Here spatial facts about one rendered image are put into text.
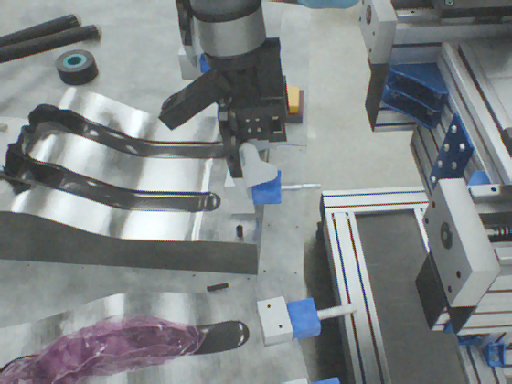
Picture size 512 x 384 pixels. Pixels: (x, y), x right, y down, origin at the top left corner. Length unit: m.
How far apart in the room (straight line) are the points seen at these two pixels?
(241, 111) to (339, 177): 1.40
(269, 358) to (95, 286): 0.30
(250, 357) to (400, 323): 0.82
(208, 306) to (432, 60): 0.62
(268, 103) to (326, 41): 2.07
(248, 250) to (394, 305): 0.80
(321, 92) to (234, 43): 1.79
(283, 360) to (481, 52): 0.63
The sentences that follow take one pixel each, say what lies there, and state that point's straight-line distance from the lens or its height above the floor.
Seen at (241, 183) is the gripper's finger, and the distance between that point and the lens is 0.65.
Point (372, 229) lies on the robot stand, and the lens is 1.58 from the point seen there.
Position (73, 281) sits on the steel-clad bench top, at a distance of 0.83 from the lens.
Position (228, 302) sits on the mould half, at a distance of 0.70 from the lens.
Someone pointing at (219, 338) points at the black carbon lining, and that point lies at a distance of 0.68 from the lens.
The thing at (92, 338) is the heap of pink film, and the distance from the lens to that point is 0.63.
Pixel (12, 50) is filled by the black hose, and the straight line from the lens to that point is 1.17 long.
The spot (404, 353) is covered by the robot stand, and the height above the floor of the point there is 0.21.
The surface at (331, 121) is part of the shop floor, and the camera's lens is 2.19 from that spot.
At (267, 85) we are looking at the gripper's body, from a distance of 0.59.
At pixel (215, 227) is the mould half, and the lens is 0.72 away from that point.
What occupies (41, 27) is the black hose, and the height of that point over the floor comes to 0.84.
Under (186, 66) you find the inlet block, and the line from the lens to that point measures 0.92.
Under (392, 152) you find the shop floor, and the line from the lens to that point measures 2.10.
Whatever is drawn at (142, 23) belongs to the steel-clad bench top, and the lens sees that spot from 1.30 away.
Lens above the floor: 1.48
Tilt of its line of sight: 51 degrees down
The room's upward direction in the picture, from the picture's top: straight up
